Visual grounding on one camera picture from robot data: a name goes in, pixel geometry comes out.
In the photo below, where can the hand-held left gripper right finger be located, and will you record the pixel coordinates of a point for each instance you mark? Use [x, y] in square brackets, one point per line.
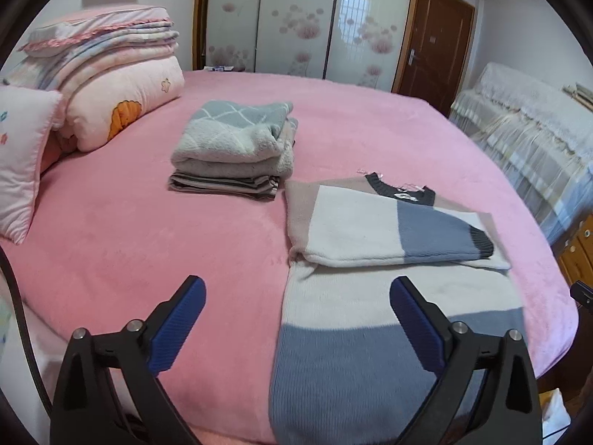
[417, 329]

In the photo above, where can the stack of books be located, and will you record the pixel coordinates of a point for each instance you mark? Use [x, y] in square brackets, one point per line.
[579, 95]

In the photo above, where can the floral sliding wardrobe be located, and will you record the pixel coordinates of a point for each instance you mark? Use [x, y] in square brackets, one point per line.
[296, 18]

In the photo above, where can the white embroidered cushion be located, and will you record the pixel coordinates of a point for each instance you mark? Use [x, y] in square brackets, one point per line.
[23, 157]

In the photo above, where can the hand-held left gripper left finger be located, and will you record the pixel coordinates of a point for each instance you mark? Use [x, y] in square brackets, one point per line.
[178, 320]

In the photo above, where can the cream sheer striped cloth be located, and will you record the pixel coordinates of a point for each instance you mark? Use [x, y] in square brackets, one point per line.
[523, 157]

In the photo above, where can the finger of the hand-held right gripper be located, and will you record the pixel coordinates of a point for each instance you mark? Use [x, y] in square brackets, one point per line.
[583, 294]

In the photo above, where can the brown wooden door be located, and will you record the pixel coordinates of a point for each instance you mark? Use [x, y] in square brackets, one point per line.
[440, 46]

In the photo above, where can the wooden drawer cabinet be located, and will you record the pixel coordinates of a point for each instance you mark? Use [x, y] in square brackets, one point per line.
[579, 250]

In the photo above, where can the white plastic bag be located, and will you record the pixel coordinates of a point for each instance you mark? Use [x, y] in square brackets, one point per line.
[556, 417]

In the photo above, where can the folded pink cartoon quilt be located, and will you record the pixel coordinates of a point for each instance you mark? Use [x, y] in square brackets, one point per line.
[125, 97]

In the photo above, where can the white lace cover cloth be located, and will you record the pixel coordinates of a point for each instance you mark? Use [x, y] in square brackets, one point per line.
[532, 97]

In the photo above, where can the colour-block knit sweater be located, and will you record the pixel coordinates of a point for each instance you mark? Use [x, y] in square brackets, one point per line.
[394, 287]

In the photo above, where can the pink bed blanket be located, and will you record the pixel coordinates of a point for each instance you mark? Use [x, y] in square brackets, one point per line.
[139, 204]

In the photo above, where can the grey fleece folded garment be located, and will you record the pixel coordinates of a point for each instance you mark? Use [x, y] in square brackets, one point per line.
[241, 167]

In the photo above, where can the white cartoon printed sheet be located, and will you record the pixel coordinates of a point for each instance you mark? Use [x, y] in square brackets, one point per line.
[4, 329]

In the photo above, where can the green checked folded sweater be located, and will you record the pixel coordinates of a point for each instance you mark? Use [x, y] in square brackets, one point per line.
[231, 118]

